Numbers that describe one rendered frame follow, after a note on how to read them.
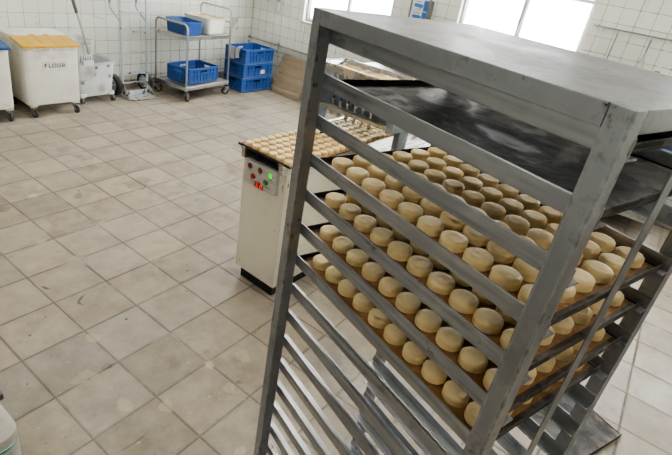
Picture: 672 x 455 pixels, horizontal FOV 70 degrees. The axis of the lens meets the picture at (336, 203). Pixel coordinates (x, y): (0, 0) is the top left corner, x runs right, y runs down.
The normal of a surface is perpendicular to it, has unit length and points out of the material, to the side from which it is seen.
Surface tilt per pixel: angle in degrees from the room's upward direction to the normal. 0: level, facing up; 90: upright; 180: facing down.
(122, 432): 0
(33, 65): 92
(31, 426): 0
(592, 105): 90
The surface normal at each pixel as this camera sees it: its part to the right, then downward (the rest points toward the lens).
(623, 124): -0.80, 0.14
